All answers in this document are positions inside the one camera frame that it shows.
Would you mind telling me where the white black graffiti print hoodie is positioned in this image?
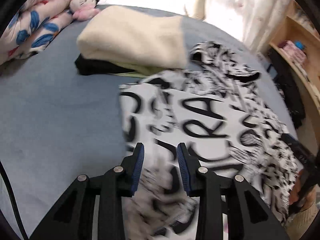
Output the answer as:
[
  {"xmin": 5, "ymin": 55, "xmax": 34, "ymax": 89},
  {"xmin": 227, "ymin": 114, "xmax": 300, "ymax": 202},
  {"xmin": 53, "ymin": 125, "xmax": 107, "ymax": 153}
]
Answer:
[{"xmin": 120, "ymin": 41, "xmax": 298, "ymax": 239}]

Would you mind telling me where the black white patterned clothes pile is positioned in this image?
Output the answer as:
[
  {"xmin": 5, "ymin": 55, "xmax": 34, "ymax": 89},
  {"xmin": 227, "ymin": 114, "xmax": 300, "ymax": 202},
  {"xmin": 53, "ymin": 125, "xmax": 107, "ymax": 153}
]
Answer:
[{"xmin": 268, "ymin": 48, "xmax": 306, "ymax": 129}]

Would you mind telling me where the person's hand holding gripper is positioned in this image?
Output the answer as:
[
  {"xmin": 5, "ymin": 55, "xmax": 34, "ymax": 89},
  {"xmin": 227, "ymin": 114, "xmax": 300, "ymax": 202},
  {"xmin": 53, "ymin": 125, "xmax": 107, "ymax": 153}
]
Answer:
[{"xmin": 288, "ymin": 168, "xmax": 318, "ymax": 212}]

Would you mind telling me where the blue-grey fleece bed blanket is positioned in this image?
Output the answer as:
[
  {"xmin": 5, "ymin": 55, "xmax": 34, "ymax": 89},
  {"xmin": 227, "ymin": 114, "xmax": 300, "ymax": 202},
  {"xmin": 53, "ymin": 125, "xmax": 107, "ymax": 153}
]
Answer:
[{"xmin": 1, "ymin": 18, "xmax": 293, "ymax": 239}]

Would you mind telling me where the pink box on shelf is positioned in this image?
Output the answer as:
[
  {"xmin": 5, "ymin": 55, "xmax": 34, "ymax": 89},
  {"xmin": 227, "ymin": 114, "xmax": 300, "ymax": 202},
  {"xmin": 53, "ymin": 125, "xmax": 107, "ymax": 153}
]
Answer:
[{"xmin": 278, "ymin": 40, "xmax": 307, "ymax": 66}]

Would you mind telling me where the teal object on pink box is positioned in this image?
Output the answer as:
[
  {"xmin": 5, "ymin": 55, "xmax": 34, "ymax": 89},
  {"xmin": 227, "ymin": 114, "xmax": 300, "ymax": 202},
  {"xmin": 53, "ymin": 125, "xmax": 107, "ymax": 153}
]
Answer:
[{"xmin": 294, "ymin": 41, "xmax": 305, "ymax": 51}]

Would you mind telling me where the light wooden shelf unit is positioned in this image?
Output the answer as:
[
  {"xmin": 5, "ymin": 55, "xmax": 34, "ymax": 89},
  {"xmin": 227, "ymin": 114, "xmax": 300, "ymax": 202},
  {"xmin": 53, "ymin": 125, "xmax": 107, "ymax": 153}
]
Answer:
[{"xmin": 268, "ymin": 1, "xmax": 319, "ymax": 140}]

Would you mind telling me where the folded black garment under cream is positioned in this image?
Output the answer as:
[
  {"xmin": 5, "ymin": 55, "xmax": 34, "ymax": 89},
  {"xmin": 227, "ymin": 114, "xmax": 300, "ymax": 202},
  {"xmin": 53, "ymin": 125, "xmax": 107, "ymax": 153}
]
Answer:
[{"xmin": 74, "ymin": 54, "xmax": 145, "ymax": 77}]

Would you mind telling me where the folded cream fleece garment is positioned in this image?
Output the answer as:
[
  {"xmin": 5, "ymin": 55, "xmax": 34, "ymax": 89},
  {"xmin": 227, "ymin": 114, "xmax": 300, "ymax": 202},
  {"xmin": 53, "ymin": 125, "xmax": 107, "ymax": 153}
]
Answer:
[{"xmin": 76, "ymin": 5, "xmax": 187, "ymax": 75}]

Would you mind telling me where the white blue floral quilt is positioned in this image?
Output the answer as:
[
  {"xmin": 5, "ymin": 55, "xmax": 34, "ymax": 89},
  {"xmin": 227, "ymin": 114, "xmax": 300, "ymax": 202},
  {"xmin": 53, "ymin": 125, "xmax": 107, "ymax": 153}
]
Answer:
[{"xmin": 1, "ymin": 0, "xmax": 73, "ymax": 64}]

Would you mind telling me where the pink white kitty plush toy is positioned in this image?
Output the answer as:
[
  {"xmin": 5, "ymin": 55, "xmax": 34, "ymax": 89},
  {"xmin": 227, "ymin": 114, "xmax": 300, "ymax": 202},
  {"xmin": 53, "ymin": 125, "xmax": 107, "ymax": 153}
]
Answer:
[{"xmin": 69, "ymin": 0, "xmax": 100, "ymax": 22}]

